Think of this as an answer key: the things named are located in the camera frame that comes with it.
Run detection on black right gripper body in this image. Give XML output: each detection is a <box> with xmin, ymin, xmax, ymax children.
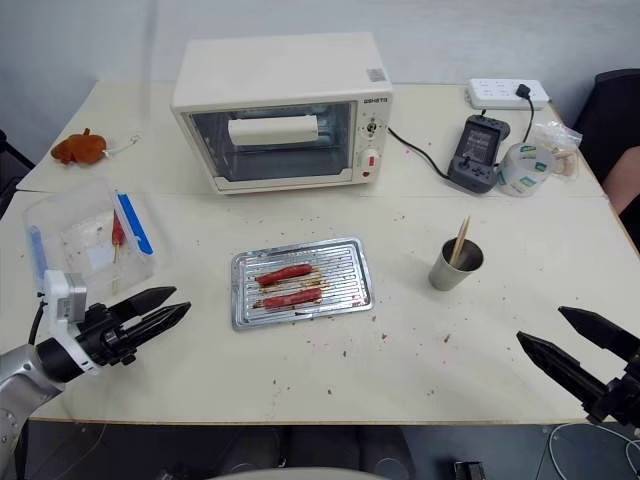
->
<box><xmin>585</xmin><ymin>354</ymin><xmax>640</xmax><ymax>429</ymax></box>

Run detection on thin white cable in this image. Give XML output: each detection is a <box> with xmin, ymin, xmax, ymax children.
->
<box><xmin>546</xmin><ymin>421</ymin><xmax>640</xmax><ymax>480</ymax></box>

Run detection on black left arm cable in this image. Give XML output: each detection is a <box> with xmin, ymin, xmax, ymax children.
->
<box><xmin>28</xmin><ymin>298</ymin><xmax>49</xmax><ymax>347</ymax></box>

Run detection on person's bare leg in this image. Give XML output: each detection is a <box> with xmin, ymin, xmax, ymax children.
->
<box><xmin>601</xmin><ymin>148</ymin><xmax>640</xmax><ymax>217</ymax></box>

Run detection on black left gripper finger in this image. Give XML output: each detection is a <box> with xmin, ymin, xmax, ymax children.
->
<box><xmin>106</xmin><ymin>285</ymin><xmax>179</xmax><ymax>324</ymax></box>
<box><xmin>121</xmin><ymin>300</ymin><xmax>193</xmax><ymax>352</ymax></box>

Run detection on ribbed metal baking tray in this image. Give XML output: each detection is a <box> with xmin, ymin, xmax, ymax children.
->
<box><xmin>230</xmin><ymin>236</ymin><xmax>377</xmax><ymax>332</ymax></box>

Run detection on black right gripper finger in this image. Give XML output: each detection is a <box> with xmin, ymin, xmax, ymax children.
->
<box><xmin>557</xmin><ymin>305</ymin><xmax>640</xmax><ymax>372</ymax></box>
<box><xmin>515</xmin><ymin>330</ymin><xmax>609</xmax><ymax>407</ymax></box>

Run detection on orange-brown plush toy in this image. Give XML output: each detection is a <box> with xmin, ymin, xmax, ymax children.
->
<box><xmin>50</xmin><ymin>127</ymin><xmax>142</xmax><ymax>167</ymax></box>

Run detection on white toaster oven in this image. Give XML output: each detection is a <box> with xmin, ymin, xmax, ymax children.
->
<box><xmin>169</xmin><ymin>32</ymin><xmax>395</xmax><ymax>196</ymax></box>

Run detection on black oven power cable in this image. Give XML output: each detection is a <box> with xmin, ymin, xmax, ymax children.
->
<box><xmin>387</xmin><ymin>126</ymin><xmax>453</xmax><ymax>180</ymax></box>

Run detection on dark rounded shapes under table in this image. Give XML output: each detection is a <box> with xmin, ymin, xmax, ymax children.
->
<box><xmin>218</xmin><ymin>424</ymin><xmax>417</xmax><ymax>479</ymax></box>

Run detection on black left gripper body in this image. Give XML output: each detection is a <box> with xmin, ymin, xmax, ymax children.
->
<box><xmin>74</xmin><ymin>302</ymin><xmax>146</xmax><ymax>367</ymax></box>

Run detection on black chair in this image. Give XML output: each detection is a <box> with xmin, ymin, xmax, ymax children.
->
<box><xmin>571</xmin><ymin>68</ymin><xmax>640</xmax><ymax>169</ymax></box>

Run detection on black plug with cable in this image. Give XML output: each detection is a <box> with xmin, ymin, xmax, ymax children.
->
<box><xmin>514</xmin><ymin>83</ymin><xmax>537</xmax><ymax>143</ymax></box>

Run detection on grey handheld game console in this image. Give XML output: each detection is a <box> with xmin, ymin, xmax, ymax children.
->
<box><xmin>446</xmin><ymin>114</ymin><xmax>512</xmax><ymax>196</ymax></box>

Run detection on clear tape roll yellow labels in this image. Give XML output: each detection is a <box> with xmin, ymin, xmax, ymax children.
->
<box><xmin>494</xmin><ymin>141</ymin><xmax>554</xmax><ymax>199</ymax></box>

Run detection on clear plastic container blue clasps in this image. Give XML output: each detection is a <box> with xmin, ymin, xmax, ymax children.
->
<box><xmin>21</xmin><ymin>178</ymin><xmax>167</xmax><ymax>302</ymax></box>

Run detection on steel cup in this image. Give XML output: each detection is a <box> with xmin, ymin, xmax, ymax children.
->
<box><xmin>428</xmin><ymin>236</ymin><xmax>486</xmax><ymax>292</ymax></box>

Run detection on clear plastic bag with pieces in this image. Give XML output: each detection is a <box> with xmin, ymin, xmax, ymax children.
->
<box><xmin>529</xmin><ymin>120</ymin><xmax>584</xmax><ymax>179</ymax></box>

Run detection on dark chair at table side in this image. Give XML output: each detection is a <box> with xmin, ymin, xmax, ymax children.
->
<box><xmin>0</xmin><ymin>128</ymin><xmax>37</xmax><ymax>219</ymax></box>

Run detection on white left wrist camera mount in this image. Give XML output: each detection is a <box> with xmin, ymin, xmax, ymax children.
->
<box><xmin>38</xmin><ymin>269</ymin><xmax>102</xmax><ymax>377</ymax></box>

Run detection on white power strip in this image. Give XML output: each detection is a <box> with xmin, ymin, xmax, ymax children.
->
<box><xmin>466</xmin><ymin>77</ymin><xmax>550</xmax><ymax>111</ymax></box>

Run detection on small black box under table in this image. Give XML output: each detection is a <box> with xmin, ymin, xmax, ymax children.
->
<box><xmin>453</xmin><ymin>461</ymin><xmax>487</xmax><ymax>480</ymax></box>

